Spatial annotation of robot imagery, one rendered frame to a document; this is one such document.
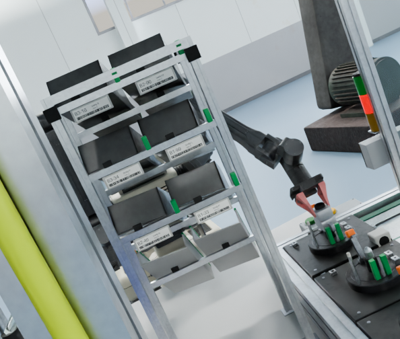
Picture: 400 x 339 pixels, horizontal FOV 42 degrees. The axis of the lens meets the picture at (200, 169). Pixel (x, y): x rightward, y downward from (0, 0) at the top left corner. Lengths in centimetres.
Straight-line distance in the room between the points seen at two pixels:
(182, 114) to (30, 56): 921
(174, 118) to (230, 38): 978
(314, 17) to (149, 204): 482
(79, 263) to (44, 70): 1010
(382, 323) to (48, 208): 100
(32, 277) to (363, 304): 107
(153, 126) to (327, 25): 483
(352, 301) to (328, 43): 481
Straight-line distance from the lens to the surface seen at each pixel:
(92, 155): 122
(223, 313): 166
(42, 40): 1038
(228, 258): 153
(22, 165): 25
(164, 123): 121
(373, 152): 139
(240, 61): 1098
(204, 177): 124
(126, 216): 125
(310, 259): 151
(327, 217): 150
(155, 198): 123
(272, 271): 147
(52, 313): 25
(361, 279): 131
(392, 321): 119
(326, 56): 588
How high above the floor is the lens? 165
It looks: 13 degrees down
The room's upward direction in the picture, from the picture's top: 24 degrees counter-clockwise
